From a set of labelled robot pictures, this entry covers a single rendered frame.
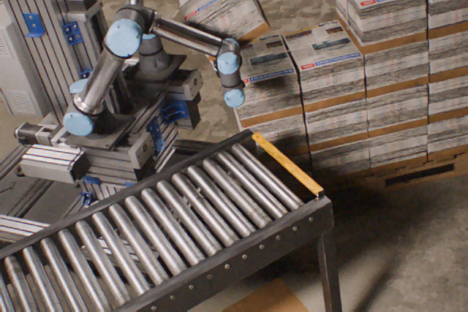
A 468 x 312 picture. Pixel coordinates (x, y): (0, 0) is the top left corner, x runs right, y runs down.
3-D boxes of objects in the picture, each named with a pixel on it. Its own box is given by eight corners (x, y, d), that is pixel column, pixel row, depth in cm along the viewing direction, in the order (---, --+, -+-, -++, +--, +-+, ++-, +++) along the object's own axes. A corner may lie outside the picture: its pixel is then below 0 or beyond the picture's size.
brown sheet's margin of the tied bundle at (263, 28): (208, 49, 282) (202, 42, 279) (265, 14, 276) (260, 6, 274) (211, 66, 268) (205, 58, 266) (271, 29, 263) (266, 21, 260)
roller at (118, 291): (88, 225, 235) (84, 215, 232) (138, 310, 201) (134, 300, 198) (75, 231, 234) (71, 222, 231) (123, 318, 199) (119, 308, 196)
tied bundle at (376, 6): (335, 19, 310) (331, -26, 296) (395, 4, 311) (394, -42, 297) (361, 56, 280) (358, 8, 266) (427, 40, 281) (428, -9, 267)
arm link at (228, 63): (216, 48, 241) (221, 73, 247) (215, 63, 232) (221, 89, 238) (238, 45, 240) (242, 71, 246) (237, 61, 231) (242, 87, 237)
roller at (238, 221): (195, 174, 250) (198, 162, 248) (259, 245, 215) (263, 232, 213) (183, 174, 247) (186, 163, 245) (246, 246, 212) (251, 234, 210)
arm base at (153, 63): (134, 72, 304) (128, 54, 298) (149, 55, 314) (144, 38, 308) (161, 75, 298) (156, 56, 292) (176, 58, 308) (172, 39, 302)
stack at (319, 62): (246, 175, 358) (219, 44, 309) (451, 127, 362) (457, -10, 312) (260, 223, 327) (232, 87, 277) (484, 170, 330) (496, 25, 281)
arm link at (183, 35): (114, 15, 245) (233, 61, 256) (110, 29, 236) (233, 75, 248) (123, -11, 239) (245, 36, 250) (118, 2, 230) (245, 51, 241)
